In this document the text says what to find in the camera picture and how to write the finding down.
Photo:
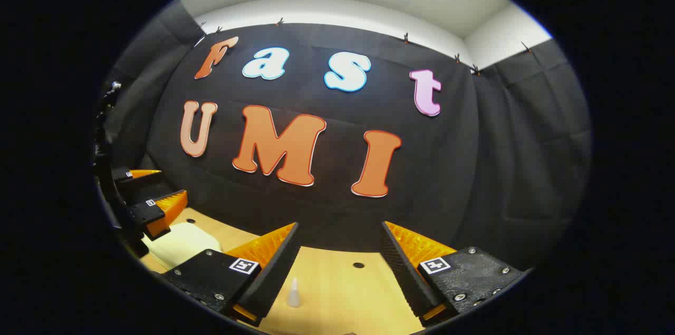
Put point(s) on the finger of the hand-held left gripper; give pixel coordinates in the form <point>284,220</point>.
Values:
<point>147,213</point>
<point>122,175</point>

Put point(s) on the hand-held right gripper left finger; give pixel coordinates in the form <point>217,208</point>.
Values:
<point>277,277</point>

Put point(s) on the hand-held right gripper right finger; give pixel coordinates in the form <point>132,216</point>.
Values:
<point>403,277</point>

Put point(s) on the white squeeze tube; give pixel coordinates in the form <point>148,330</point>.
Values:
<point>293,295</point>

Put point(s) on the pale yellow suitcase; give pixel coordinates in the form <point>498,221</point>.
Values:
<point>179,245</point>

